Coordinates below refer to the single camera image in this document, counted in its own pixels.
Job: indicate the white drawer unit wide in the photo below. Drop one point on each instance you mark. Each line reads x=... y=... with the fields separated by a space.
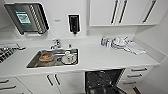
x=8 y=86

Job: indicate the stainless steel dishwasher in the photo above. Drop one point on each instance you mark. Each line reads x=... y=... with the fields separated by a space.
x=100 y=81

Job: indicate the white wall cabinet wide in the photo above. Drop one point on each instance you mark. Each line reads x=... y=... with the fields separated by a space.
x=100 y=11

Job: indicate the white drawer unit narrow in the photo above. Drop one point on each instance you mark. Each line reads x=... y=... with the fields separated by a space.
x=136 y=75

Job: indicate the orange bowl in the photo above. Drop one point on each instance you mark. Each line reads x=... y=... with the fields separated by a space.
x=46 y=57

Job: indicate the stack of white plates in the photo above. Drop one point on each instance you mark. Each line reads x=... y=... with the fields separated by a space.
x=119 y=42

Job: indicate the small wall label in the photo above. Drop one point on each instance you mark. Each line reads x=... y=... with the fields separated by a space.
x=57 y=20

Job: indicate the steel paper towel dispenser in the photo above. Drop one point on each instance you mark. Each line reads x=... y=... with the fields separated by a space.
x=25 y=18

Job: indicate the small white bottle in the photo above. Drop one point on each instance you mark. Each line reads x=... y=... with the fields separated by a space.
x=108 y=42

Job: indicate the chrome sink faucet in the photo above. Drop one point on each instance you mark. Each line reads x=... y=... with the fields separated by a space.
x=56 y=44

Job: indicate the blue dish soap bottle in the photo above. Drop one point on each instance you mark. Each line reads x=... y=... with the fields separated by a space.
x=103 y=41

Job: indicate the white two-door base cabinet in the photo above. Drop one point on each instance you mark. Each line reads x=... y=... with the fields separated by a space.
x=70 y=85

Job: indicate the white cup and dishes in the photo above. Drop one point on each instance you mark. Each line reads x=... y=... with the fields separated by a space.
x=69 y=58

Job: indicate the stainless steel sink basin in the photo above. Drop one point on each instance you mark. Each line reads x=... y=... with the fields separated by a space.
x=33 y=64

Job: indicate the small chrome sink knob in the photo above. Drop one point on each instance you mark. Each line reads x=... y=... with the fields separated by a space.
x=69 y=45

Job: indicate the black wall soap dispenser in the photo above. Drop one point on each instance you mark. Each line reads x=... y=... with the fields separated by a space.
x=73 y=23

